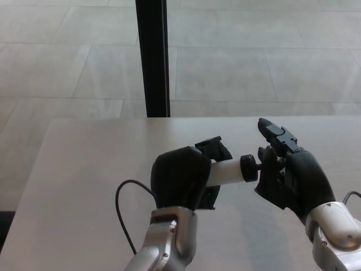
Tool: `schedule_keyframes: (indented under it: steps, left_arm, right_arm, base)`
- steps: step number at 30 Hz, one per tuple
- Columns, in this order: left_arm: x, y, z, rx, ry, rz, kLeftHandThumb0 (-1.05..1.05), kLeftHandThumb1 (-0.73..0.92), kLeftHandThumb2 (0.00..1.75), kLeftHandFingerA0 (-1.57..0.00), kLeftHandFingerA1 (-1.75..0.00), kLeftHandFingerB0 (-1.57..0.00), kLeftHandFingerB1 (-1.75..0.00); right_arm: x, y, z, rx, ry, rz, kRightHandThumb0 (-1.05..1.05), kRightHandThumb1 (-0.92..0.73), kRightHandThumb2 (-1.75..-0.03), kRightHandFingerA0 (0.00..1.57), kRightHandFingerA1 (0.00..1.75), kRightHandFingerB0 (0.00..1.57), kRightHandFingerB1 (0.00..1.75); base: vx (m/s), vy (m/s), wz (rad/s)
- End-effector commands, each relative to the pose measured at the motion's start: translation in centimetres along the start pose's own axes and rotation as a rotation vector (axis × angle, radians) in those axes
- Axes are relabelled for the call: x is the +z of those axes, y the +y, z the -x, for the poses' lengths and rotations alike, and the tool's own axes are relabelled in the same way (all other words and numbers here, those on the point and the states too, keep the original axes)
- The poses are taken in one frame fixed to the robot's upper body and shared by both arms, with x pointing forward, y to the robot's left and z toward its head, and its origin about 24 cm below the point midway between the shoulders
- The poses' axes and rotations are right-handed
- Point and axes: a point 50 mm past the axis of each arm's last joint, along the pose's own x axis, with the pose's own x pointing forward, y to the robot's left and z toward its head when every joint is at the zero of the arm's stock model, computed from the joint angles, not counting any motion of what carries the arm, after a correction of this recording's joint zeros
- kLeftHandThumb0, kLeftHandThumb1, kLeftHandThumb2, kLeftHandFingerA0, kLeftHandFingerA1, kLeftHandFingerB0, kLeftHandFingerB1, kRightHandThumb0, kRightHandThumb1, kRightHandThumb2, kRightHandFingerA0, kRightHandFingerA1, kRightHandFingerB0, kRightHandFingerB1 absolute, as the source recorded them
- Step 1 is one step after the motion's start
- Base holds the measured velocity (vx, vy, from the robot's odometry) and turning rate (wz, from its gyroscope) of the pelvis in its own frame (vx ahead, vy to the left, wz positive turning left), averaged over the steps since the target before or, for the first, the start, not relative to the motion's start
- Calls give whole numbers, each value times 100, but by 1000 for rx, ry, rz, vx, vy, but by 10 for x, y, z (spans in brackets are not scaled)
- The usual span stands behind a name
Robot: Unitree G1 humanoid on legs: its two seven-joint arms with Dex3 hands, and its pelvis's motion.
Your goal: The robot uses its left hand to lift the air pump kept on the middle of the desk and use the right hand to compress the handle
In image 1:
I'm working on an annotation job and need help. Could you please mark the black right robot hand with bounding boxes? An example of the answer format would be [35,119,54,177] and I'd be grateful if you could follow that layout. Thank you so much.
[253,117,336,225]

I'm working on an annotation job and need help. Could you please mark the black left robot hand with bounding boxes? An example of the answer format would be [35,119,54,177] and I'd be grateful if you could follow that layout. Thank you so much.
[151,135,234,212]

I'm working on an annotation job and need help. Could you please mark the white air pump black handle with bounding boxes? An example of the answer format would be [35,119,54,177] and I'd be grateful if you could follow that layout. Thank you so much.
[208,154,263,187]

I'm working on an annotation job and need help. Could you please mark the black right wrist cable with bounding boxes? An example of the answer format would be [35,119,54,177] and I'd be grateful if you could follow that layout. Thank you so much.
[342,191,361,204]

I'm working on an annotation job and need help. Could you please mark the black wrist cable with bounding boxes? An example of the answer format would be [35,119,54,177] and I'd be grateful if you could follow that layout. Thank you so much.
[115,179,157,255]
[342,191,361,204]

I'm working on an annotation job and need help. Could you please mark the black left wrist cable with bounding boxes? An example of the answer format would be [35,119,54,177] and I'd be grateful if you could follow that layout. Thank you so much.
[115,179,157,255]

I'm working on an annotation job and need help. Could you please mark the black vertical post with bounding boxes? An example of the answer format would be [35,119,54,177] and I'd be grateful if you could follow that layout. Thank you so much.
[135,0,171,118]

